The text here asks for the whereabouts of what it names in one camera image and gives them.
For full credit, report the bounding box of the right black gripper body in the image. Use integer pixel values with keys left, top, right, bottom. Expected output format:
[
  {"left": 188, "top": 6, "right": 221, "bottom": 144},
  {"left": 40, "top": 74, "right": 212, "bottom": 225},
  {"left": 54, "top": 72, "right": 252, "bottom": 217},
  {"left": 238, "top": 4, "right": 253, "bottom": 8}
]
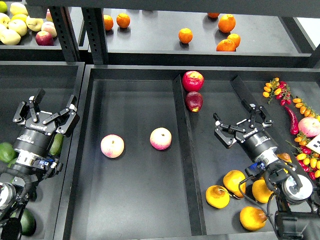
[{"left": 236, "top": 119, "right": 278, "bottom": 162}]

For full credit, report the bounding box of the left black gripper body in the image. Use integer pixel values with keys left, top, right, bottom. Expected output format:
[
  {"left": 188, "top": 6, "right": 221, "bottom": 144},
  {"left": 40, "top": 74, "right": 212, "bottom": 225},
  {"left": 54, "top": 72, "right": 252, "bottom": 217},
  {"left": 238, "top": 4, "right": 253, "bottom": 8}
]
[{"left": 13, "top": 110, "right": 58, "bottom": 157}]

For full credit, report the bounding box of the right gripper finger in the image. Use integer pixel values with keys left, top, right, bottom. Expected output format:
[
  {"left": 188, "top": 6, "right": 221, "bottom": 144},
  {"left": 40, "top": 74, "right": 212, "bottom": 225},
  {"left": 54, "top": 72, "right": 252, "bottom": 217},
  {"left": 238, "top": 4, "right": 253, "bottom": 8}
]
[
  {"left": 213, "top": 112, "right": 246, "bottom": 149},
  {"left": 240, "top": 98, "right": 273, "bottom": 129}
]

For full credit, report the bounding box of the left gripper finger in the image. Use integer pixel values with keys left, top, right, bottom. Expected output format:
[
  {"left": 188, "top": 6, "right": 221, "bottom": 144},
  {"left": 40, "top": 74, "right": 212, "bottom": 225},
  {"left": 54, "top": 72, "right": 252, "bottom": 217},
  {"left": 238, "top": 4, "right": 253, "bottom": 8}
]
[
  {"left": 41, "top": 94, "right": 80, "bottom": 137},
  {"left": 13, "top": 88, "right": 46, "bottom": 124}
]

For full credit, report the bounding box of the dark green avocado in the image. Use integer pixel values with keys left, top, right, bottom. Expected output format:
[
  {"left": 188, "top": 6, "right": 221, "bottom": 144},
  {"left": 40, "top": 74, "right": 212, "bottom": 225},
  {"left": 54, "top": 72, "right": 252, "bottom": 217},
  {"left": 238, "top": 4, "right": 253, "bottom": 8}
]
[{"left": 20, "top": 208, "right": 36, "bottom": 236}]

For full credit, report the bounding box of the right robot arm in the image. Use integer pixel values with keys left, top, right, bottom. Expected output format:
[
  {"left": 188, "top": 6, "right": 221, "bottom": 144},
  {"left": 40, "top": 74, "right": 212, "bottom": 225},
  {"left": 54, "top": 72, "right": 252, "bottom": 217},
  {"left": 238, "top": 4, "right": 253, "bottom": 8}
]
[{"left": 213, "top": 99, "right": 320, "bottom": 240}]

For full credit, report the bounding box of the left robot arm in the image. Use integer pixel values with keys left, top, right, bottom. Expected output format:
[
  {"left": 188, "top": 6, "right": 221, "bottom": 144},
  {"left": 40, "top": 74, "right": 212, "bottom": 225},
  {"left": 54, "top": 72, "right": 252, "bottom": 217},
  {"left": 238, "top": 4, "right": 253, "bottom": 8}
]
[{"left": 0, "top": 89, "right": 80, "bottom": 240}]

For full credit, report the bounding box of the green avocado right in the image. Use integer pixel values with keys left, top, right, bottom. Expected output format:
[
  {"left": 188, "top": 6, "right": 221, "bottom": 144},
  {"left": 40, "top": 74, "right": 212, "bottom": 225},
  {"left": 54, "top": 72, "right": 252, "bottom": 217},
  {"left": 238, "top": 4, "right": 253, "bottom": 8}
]
[{"left": 49, "top": 133, "right": 64, "bottom": 156}]

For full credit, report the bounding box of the yellow pear with brown spot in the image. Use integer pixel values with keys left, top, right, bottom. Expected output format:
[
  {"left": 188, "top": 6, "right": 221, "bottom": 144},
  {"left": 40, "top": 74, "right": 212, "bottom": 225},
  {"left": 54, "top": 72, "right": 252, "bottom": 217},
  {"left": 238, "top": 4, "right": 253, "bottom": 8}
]
[{"left": 276, "top": 152, "right": 292, "bottom": 163}]

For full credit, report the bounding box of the green avocado far left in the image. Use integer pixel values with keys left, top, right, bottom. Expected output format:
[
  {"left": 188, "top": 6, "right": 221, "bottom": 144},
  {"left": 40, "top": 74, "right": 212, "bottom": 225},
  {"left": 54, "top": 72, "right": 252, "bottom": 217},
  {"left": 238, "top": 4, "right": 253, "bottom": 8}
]
[{"left": 0, "top": 142, "right": 17, "bottom": 163}]

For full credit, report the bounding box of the green avocado middle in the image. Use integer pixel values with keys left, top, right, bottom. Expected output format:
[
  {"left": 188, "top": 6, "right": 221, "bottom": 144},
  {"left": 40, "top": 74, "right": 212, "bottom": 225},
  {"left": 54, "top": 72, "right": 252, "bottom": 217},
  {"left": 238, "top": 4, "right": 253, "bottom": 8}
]
[{"left": 7, "top": 157, "right": 18, "bottom": 168}]

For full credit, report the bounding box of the yellow pear hidden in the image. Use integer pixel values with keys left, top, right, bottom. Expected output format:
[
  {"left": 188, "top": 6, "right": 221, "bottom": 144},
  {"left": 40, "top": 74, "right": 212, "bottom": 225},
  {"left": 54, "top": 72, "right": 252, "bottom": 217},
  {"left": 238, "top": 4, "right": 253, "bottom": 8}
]
[{"left": 252, "top": 179, "right": 273, "bottom": 204}]

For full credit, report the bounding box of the yellow pear front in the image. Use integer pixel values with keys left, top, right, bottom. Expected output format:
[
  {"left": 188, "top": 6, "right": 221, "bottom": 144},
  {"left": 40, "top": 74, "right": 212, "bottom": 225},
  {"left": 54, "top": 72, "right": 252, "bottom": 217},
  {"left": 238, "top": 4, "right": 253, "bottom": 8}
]
[{"left": 239, "top": 206, "right": 268, "bottom": 231}]

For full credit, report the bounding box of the pale pear on shelf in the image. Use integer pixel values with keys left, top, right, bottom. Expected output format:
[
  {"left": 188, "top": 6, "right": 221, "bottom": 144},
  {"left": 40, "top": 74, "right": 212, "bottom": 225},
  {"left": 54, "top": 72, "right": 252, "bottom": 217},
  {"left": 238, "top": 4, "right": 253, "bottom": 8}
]
[{"left": 9, "top": 2, "right": 29, "bottom": 16}]

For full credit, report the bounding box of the black left tray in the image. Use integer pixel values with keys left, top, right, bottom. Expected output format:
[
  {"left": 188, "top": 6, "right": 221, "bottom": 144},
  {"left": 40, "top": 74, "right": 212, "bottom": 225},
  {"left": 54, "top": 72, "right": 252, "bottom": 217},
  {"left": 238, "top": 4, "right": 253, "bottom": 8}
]
[{"left": 0, "top": 61, "right": 84, "bottom": 240}]

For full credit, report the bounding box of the cherry tomato bunch upper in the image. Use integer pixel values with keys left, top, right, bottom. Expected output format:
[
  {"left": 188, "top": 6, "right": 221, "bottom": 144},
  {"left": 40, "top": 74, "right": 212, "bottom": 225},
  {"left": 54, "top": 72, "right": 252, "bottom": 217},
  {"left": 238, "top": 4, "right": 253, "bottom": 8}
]
[{"left": 262, "top": 77, "right": 292, "bottom": 106}]

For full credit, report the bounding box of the red chili pepper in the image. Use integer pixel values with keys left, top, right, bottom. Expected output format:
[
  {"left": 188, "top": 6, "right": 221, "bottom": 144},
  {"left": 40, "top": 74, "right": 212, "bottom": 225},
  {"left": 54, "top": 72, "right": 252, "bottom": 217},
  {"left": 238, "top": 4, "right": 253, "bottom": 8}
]
[{"left": 284, "top": 106, "right": 299, "bottom": 135}]

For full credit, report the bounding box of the dark red apple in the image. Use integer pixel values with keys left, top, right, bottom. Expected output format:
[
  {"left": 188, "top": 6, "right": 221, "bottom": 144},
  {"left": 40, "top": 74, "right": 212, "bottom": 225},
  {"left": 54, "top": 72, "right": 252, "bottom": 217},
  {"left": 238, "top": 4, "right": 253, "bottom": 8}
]
[{"left": 185, "top": 91, "right": 204, "bottom": 113}]

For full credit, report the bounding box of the orange cherry tomato bunch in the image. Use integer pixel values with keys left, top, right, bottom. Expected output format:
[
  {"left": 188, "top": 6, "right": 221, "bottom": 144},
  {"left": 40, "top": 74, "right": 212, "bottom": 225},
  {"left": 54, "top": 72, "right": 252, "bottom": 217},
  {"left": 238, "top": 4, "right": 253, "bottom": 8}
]
[{"left": 292, "top": 97, "right": 320, "bottom": 121}]

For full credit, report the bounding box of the pink apple left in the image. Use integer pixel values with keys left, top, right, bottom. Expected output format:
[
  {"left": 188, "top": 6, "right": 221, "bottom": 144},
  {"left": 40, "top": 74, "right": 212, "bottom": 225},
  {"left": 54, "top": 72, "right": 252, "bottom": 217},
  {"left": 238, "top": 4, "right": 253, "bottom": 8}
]
[{"left": 100, "top": 134, "right": 125, "bottom": 159}]

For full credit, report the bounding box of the pink apple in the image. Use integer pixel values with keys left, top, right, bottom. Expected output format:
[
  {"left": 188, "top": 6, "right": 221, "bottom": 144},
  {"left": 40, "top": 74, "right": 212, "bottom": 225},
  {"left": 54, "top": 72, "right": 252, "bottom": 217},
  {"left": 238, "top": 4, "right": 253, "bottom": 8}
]
[
  {"left": 298, "top": 117, "right": 320, "bottom": 138},
  {"left": 100, "top": 134, "right": 125, "bottom": 159},
  {"left": 149, "top": 127, "right": 172, "bottom": 151}
]

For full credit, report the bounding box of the pink apple far right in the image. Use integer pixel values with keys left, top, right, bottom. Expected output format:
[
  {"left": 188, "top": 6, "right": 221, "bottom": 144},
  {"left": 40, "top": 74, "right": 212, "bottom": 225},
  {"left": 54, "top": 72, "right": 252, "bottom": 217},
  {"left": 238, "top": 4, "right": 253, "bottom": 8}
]
[{"left": 298, "top": 117, "right": 320, "bottom": 138}]

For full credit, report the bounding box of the cherry tomato bunch lower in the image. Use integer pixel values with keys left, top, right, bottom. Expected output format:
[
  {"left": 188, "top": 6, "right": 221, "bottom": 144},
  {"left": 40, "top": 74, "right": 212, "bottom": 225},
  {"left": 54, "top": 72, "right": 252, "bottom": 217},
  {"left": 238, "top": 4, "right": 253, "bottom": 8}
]
[{"left": 287, "top": 131, "right": 320, "bottom": 182}]

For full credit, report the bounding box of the white label card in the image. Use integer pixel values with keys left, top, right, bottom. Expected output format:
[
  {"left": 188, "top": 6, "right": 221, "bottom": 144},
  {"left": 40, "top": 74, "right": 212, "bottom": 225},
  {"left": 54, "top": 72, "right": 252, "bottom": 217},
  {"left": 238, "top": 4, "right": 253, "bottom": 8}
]
[{"left": 306, "top": 135, "right": 320, "bottom": 154}]

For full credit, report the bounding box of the bright red apple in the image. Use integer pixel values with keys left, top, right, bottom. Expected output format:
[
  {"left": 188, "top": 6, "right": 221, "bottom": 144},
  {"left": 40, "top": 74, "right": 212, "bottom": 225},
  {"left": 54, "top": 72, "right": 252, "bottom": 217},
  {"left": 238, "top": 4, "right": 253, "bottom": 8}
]
[{"left": 182, "top": 70, "right": 205, "bottom": 92}]

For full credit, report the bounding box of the red apple on shelf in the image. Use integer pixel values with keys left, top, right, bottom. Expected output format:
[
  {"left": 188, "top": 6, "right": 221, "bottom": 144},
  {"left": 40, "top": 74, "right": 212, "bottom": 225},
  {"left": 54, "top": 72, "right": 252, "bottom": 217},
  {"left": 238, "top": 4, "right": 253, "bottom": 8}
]
[{"left": 35, "top": 31, "right": 54, "bottom": 46}]

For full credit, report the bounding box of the pale yellow apple front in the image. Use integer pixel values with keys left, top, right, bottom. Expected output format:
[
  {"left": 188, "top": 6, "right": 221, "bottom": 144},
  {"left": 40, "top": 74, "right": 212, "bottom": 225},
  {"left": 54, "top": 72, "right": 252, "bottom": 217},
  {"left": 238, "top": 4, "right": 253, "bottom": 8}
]
[{"left": 0, "top": 29, "right": 21, "bottom": 46}]

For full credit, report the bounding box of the pale yellow apple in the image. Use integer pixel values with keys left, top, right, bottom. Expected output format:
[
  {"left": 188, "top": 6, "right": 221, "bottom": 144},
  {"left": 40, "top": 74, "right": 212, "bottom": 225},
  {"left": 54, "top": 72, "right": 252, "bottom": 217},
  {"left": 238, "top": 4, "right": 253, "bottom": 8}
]
[
  {"left": 25, "top": 16, "right": 44, "bottom": 32},
  {"left": 8, "top": 19, "right": 28, "bottom": 37},
  {"left": 0, "top": 29, "right": 21, "bottom": 46}
]

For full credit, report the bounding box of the orange on shelf front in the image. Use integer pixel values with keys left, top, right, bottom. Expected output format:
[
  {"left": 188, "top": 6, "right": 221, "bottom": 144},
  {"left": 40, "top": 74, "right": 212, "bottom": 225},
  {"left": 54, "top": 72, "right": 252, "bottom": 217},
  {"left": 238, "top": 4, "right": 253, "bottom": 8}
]
[{"left": 216, "top": 39, "right": 236, "bottom": 52}]

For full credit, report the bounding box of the orange on shelf behind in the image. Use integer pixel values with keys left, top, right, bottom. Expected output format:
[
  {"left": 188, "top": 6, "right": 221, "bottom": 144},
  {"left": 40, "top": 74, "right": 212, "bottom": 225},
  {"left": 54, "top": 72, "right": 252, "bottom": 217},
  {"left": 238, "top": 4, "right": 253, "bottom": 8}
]
[{"left": 227, "top": 33, "right": 241, "bottom": 48}]

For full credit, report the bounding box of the pale yellow apple middle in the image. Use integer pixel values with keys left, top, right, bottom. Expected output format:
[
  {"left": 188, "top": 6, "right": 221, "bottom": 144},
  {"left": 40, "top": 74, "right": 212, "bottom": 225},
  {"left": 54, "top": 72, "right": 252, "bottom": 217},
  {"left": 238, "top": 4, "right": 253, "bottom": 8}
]
[{"left": 8, "top": 19, "right": 28, "bottom": 37}]

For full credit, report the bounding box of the pink peach on shelf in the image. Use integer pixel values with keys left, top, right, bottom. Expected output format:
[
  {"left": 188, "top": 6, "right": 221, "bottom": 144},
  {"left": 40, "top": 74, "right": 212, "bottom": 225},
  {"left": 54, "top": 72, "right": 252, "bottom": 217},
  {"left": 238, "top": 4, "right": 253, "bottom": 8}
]
[{"left": 41, "top": 21, "right": 57, "bottom": 38}]

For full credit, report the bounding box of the pale yellow apple right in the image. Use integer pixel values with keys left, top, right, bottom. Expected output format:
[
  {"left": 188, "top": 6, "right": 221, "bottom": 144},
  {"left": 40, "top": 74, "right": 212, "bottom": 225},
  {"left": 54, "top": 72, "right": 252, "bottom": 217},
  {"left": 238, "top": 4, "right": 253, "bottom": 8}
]
[{"left": 25, "top": 16, "right": 44, "bottom": 32}]

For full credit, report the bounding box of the pale apple far left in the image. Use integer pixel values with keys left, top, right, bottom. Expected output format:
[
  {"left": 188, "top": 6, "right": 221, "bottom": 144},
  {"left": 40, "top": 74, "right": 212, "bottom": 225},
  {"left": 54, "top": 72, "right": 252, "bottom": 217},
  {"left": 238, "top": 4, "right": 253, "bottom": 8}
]
[{"left": 0, "top": 12, "right": 11, "bottom": 28}]

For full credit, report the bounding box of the yellow lemon on shelf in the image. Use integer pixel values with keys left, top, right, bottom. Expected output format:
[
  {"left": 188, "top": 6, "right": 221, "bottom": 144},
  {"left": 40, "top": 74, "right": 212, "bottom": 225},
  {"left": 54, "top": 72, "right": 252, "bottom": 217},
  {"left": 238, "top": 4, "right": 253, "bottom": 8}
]
[{"left": 11, "top": 13, "right": 28, "bottom": 23}]

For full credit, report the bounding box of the large orange on shelf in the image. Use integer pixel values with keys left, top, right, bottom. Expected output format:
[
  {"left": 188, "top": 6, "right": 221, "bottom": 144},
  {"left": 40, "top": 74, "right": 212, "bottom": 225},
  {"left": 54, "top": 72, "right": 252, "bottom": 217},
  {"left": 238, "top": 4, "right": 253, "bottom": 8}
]
[{"left": 218, "top": 14, "right": 236, "bottom": 33}]

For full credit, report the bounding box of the black upper shelf tray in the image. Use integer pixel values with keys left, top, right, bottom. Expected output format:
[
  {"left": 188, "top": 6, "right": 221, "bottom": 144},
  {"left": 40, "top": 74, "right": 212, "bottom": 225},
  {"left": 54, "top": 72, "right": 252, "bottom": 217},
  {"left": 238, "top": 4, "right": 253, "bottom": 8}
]
[{"left": 103, "top": 8, "right": 320, "bottom": 68}]

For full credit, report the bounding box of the black shelf post left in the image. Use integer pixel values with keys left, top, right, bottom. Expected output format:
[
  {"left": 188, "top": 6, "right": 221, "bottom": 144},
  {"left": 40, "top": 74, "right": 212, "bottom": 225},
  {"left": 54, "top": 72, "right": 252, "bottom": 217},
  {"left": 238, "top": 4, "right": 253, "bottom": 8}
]
[{"left": 48, "top": 6, "right": 81, "bottom": 62}]

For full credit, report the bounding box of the black shelf post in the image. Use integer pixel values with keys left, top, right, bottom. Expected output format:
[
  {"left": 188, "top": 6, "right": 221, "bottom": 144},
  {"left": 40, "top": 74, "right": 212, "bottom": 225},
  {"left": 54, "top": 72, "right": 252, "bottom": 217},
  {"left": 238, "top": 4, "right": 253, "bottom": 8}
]
[
  {"left": 81, "top": 7, "right": 109, "bottom": 65},
  {"left": 48, "top": 6, "right": 81, "bottom": 62}
]

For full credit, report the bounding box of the black shelf post right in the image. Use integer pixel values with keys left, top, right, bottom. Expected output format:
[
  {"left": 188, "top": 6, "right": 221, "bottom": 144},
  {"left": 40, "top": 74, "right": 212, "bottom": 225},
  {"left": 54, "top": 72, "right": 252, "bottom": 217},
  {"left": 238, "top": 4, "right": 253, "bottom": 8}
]
[{"left": 81, "top": 7, "right": 109, "bottom": 65}]

